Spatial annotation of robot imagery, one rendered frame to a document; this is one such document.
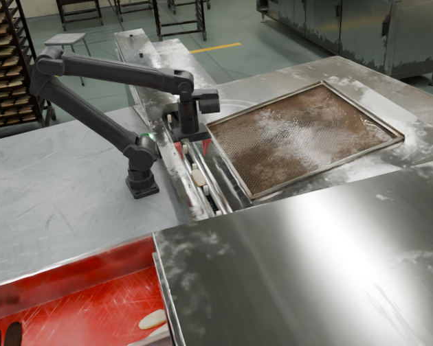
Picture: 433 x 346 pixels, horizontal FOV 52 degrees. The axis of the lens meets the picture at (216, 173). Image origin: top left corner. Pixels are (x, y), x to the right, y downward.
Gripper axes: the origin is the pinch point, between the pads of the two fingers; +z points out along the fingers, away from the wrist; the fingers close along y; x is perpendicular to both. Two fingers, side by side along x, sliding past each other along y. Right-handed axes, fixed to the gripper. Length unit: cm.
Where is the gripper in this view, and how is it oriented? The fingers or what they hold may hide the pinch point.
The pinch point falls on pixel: (193, 154)
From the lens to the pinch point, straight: 144.6
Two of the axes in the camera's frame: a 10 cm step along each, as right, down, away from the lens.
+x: -2.9, -5.0, 8.2
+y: 9.5, -2.2, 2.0
